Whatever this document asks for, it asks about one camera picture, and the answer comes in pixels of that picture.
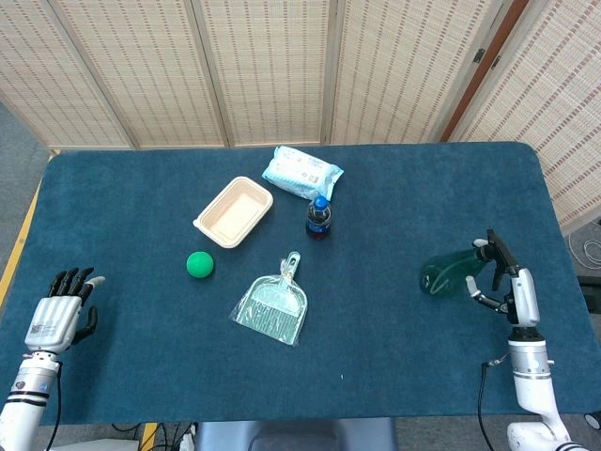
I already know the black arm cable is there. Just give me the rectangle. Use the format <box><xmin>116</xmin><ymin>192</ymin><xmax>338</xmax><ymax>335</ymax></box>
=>
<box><xmin>476</xmin><ymin>354</ymin><xmax>511</xmax><ymax>451</ymax></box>
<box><xmin>49</xmin><ymin>361</ymin><xmax>65</xmax><ymax>443</ymax></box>

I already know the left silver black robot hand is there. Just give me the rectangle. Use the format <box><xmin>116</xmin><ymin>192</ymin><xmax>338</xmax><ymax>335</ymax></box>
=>
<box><xmin>23</xmin><ymin>267</ymin><xmax>107</xmax><ymax>356</ymax></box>

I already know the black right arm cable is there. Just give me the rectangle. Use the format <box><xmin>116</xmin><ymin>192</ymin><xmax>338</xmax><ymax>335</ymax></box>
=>
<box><xmin>476</xmin><ymin>354</ymin><xmax>511</xmax><ymax>451</ymax></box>

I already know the green transparent spray bottle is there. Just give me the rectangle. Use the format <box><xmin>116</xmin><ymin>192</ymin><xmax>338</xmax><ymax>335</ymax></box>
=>
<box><xmin>419</xmin><ymin>228</ymin><xmax>521</xmax><ymax>301</ymax></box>

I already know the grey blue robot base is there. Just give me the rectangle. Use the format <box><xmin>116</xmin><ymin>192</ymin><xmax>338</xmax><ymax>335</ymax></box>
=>
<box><xmin>193</xmin><ymin>416</ymin><xmax>398</xmax><ymax>451</ymax></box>

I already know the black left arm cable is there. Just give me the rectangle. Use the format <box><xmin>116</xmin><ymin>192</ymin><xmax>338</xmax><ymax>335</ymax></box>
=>
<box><xmin>49</xmin><ymin>361</ymin><xmax>65</xmax><ymax>443</ymax></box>

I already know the beige plastic food container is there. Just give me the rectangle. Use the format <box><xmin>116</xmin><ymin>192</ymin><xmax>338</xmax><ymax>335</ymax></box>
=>
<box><xmin>193</xmin><ymin>176</ymin><xmax>275</xmax><ymax>248</ymax></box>

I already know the blue carpet table cover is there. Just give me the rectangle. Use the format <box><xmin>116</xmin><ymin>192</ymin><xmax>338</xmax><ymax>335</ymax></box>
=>
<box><xmin>21</xmin><ymin>142</ymin><xmax>593</xmax><ymax>427</ymax></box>

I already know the white cable on floor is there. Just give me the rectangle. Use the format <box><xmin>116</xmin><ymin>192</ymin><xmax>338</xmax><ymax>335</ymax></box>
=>
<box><xmin>568</xmin><ymin>228</ymin><xmax>601</xmax><ymax>270</ymax></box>

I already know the wide bamboo folding screen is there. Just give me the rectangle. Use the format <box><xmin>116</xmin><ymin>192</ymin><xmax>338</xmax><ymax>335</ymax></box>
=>
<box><xmin>0</xmin><ymin>0</ymin><xmax>517</xmax><ymax>150</ymax></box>

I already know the light blue wet wipes pack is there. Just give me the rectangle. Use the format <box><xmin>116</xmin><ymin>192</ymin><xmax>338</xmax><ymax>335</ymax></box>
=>
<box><xmin>261</xmin><ymin>145</ymin><xmax>345</xmax><ymax>202</ymax></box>

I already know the black object beside table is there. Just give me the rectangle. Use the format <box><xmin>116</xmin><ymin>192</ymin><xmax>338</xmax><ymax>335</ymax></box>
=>
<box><xmin>577</xmin><ymin>274</ymin><xmax>601</xmax><ymax>311</ymax></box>

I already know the black floor cables bundle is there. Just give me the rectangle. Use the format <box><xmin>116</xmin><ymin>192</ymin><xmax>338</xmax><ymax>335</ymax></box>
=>
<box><xmin>111</xmin><ymin>421</ymin><xmax>197</xmax><ymax>451</ymax></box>

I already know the white box on floor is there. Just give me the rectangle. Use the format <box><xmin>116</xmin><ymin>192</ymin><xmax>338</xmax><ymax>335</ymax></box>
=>
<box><xmin>49</xmin><ymin>437</ymin><xmax>142</xmax><ymax>451</ymax></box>

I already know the brown wooden post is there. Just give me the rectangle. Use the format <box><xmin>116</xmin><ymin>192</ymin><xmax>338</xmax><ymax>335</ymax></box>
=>
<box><xmin>439</xmin><ymin>0</ymin><xmax>531</xmax><ymax>142</ymax></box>

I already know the narrow bamboo folding screen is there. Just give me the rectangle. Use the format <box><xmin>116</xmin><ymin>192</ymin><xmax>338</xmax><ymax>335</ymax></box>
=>
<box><xmin>448</xmin><ymin>0</ymin><xmax>601</xmax><ymax>234</ymax></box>

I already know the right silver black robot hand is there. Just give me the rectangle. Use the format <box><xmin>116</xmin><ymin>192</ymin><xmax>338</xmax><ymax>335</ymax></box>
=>
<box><xmin>464</xmin><ymin>238</ymin><xmax>541</xmax><ymax>329</ymax></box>

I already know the bagged mint dustpan brush set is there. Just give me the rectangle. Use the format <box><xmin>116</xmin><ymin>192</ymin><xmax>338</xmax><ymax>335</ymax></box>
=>
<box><xmin>228</xmin><ymin>251</ymin><xmax>310</xmax><ymax>349</ymax></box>

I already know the green ball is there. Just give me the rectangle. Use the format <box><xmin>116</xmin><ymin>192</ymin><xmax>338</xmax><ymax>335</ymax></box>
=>
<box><xmin>186</xmin><ymin>251</ymin><xmax>216</xmax><ymax>279</ymax></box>

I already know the cola bottle with blue cap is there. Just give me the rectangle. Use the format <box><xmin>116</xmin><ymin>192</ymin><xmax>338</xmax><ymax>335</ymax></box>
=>
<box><xmin>304</xmin><ymin>195</ymin><xmax>332</xmax><ymax>241</ymax></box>

